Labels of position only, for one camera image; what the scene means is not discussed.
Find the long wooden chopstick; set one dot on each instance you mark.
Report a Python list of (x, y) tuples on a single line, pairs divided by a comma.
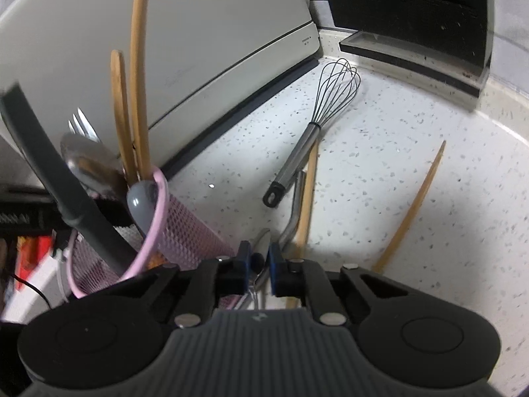
[(409, 211), (308, 198), (138, 70)]

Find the white countertop appliance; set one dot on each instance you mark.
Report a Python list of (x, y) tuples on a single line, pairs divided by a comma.
[(206, 29)]

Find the steel whisk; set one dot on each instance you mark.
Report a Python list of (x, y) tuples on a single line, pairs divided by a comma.
[(295, 161)]

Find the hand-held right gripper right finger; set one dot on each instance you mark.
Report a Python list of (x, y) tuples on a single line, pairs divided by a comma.
[(276, 273)]

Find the wooden spatula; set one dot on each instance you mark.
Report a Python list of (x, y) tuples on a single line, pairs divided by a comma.
[(122, 124)]

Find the grey peeler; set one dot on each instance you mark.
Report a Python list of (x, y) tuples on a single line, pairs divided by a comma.
[(140, 206)]

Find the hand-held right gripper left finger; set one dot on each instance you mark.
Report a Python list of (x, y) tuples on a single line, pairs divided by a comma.
[(244, 264)]

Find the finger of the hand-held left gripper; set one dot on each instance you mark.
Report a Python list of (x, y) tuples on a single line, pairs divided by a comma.
[(111, 213)]

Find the black knife block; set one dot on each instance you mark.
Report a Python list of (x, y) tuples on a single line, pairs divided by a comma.
[(392, 4)]

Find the long steel utensil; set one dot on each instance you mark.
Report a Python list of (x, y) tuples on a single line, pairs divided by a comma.
[(295, 202)]

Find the small steel spoon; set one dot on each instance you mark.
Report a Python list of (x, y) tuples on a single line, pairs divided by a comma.
[(260, 242)]

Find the red box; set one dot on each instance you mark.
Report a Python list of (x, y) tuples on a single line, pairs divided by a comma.
[(33, 256)]

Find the pink mesh cup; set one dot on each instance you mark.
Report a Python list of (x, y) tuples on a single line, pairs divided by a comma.
[(190, 231)]

